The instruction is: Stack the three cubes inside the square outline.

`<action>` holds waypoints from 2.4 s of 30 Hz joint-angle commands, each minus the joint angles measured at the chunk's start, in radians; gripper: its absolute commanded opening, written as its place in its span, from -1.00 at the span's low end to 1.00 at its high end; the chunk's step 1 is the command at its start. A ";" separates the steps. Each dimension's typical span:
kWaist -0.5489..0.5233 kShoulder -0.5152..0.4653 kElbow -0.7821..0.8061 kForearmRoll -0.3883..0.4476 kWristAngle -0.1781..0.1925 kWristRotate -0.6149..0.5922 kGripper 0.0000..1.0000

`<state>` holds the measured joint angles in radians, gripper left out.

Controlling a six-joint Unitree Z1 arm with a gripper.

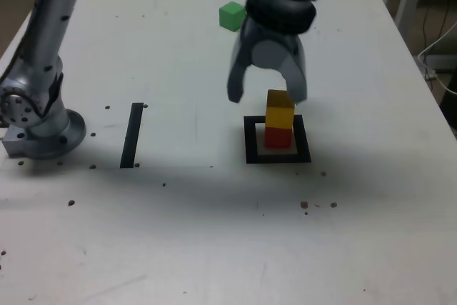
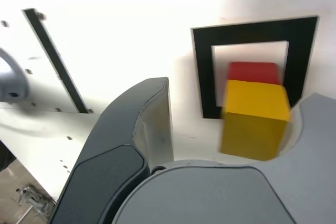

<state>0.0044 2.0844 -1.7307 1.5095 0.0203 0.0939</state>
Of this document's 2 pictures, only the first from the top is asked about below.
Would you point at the black tape strip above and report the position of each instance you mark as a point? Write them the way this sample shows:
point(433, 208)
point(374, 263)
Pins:
point(131, 133)

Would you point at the red cube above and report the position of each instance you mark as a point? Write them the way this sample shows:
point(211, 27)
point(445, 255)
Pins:
point(277, 139)

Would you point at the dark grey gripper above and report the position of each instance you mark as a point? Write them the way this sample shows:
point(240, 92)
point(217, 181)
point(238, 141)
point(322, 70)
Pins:
point(275, 36)

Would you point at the yellow cube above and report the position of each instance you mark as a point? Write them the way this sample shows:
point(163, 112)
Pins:
point(279, 114)

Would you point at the white floor bar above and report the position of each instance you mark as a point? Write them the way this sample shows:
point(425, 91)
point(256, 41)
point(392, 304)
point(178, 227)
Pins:
point(442, 62)

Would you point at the green cube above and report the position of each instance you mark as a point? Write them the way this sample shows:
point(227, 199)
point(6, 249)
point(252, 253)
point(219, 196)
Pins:
point(230, 16)

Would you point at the black tape square outline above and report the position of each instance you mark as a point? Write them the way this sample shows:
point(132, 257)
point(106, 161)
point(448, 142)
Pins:
point(250, 140)

